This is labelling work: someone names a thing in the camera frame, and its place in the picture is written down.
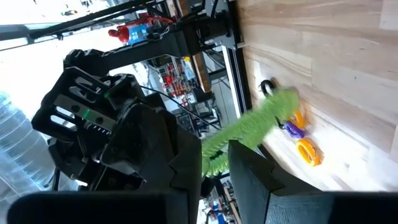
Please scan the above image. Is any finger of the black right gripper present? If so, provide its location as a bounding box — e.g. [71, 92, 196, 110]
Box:
[101, 99, 200, 188]

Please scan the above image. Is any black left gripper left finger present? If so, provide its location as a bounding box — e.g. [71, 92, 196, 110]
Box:
[7, 136, 203, 224]

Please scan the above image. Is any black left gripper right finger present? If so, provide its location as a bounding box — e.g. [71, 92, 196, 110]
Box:
[228, 139, 398, 224]

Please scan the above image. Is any green fuzzy toy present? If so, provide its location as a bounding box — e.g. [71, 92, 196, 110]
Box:
[201, 86, 301, 178]

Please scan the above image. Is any purple coil wrist keychain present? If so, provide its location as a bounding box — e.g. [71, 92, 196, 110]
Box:
[283, 120, 306, 140]

